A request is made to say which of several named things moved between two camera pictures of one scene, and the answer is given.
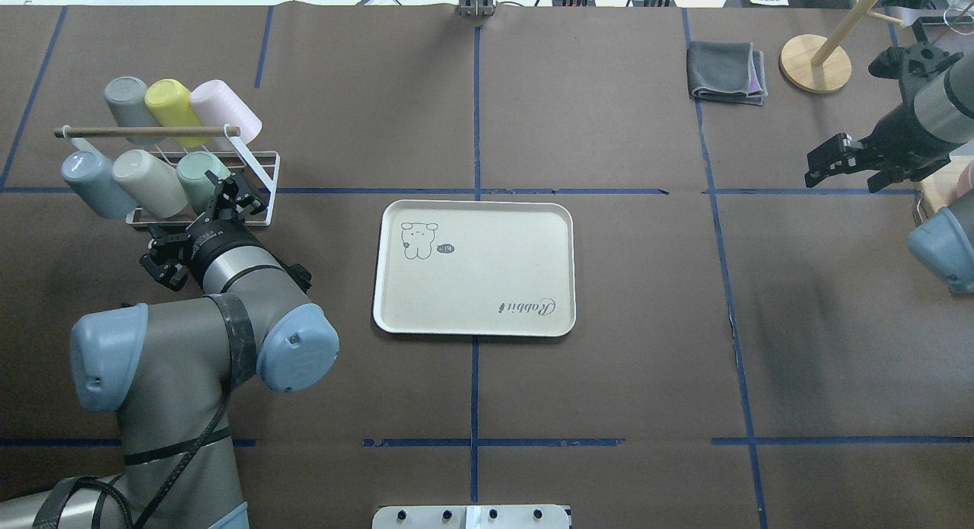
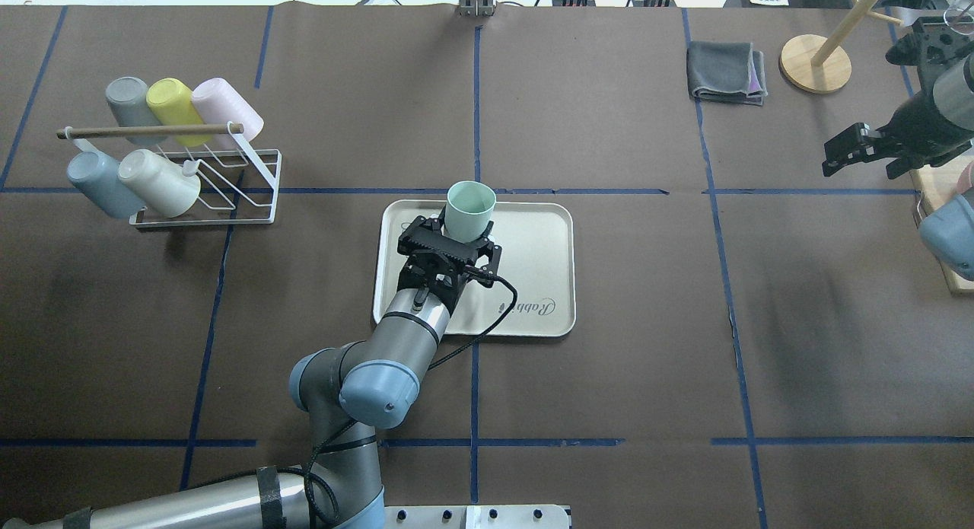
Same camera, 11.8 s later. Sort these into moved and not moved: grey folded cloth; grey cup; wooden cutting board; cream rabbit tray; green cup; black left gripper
Moved: black left gripper; green cup
Not moved: grey cup; cream rabbit tray; grey folded cloth; wooden cutting board
